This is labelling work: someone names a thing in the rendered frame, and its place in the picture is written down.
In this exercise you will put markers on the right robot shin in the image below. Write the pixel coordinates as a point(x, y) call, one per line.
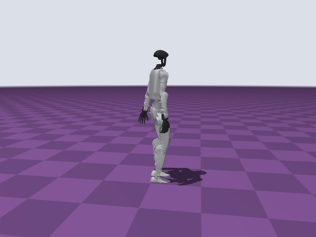
point(159, 161)

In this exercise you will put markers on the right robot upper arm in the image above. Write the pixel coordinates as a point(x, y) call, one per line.
point(163, 76)

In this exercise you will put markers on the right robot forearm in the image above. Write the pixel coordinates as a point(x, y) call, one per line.
point(163, 103)

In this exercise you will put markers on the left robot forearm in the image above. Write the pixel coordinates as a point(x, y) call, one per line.
point(147, 101)

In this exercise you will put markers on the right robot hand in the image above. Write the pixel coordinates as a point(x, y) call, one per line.
point(165, 124)

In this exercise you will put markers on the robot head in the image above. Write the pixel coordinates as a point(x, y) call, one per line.
point(160, 54)

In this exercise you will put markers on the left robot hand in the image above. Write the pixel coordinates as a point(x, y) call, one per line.
point(143, 116)

